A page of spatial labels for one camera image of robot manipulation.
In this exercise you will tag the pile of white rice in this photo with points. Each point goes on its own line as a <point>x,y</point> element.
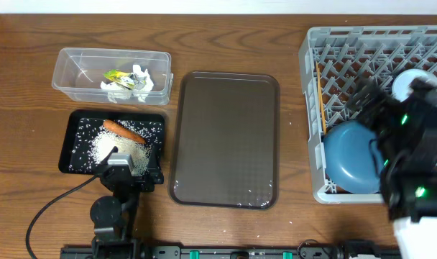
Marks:
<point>93,142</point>

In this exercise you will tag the brown serving tray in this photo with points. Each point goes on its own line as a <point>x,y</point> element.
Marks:
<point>226,147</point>

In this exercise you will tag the dark blue plate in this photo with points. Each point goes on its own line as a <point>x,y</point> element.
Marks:
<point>353,160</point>

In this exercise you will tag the black plastic tray bin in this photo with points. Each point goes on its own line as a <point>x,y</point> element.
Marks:
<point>77,115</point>

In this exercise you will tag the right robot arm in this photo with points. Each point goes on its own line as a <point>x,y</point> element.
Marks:
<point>407,139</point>

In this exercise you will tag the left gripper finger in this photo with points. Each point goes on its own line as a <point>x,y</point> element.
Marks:
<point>105,161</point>
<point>153,165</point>

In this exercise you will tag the clear plastic bin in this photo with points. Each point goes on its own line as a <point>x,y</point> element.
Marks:
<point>79,71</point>

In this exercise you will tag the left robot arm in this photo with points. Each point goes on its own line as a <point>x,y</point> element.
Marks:
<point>114,216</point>

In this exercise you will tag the grey dishwasher rack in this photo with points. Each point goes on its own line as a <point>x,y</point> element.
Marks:
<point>331,60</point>

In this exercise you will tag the light blue bowl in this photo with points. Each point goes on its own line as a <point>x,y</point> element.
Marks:
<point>401,86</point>

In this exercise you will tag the wooden chopstick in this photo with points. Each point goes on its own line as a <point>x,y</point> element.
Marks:
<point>320,97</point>
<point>323,115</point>

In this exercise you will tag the yellow green snack wrapper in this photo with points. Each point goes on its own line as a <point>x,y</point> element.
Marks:
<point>121,78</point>

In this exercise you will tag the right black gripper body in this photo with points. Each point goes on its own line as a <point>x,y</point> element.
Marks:
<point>379,117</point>

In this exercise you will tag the orange carrot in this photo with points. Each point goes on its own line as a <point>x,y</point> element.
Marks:
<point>123,132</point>

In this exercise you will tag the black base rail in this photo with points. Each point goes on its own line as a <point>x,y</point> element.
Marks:
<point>306,250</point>

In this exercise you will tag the white tissue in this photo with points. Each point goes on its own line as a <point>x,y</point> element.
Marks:
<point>143,86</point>

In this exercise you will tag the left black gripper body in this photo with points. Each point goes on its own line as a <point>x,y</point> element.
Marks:
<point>141,187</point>

